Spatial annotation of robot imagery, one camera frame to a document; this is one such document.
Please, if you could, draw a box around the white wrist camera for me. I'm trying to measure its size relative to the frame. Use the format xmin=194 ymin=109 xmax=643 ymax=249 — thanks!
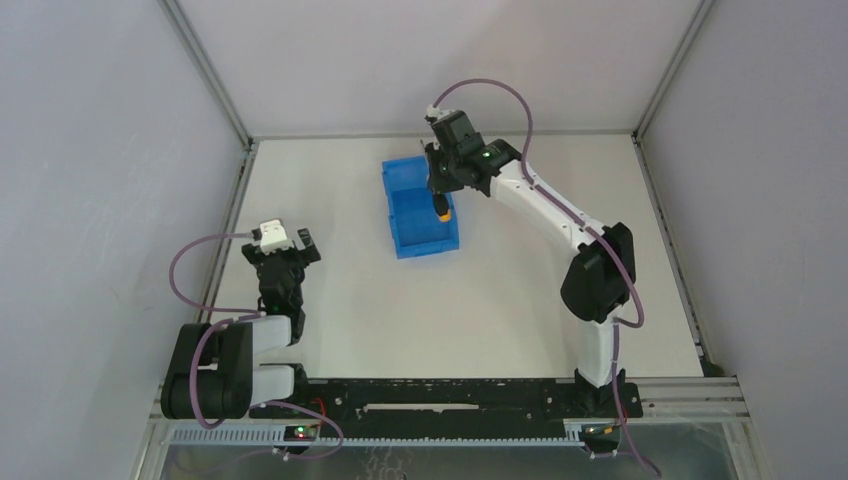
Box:
xmin=425 ymin=104 xmax=451 ymax=125
xmin=258 ymin=219 xmax=295 ymax=254

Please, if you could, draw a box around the small electronics board with leds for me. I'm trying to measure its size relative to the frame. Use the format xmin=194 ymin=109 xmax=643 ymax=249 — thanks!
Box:
xmin=283 ymin=425 xmax=320 ymax=442

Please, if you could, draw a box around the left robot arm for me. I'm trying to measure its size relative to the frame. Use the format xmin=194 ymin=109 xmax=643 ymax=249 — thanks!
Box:
xmin=160 ymin=220 xmax=321 ymax=429

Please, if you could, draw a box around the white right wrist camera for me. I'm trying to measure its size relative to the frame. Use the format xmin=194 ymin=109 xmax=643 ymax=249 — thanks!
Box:
xmin=425 ymin=104 xmax=451 ymax=125

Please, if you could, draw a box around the orange black handled screwdriver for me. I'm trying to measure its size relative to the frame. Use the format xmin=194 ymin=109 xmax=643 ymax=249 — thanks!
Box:
xmin=432 ymin=194 xmax=452 ymax=223

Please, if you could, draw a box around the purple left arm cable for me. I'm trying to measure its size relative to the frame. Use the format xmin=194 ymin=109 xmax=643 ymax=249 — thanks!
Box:
xmin=168 ymin=231 xmax=346 ymax=462

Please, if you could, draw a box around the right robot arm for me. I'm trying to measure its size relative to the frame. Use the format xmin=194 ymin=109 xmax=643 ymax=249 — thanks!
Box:
xmin=423 ymin=106 xmax=635 ymax=392

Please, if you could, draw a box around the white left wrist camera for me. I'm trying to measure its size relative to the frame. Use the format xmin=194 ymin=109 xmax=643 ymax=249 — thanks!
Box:
xmin=258 ymin=219 xmax=295 ymax=254

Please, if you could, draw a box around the blue plastic bin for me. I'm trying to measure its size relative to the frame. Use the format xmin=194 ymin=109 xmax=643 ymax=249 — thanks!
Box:
xmin=381 ymin=156 xmax=460 ymax=259

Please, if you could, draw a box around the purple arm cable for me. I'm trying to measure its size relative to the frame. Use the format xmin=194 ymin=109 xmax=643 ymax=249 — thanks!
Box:
xmin=431 ymin=78 xmax=664 ymax=480
xmin=168 ymin=231 xmax=346 ymax=462

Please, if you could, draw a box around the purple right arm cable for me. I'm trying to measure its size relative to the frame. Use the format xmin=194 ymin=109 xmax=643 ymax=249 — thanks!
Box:
xmin=431 ymin=78 xmax=664 ymax=480

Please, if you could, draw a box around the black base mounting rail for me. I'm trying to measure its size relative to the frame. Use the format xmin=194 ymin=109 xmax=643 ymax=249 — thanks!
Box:
xmin=249 ymin=378 xmax=643 ymax=441

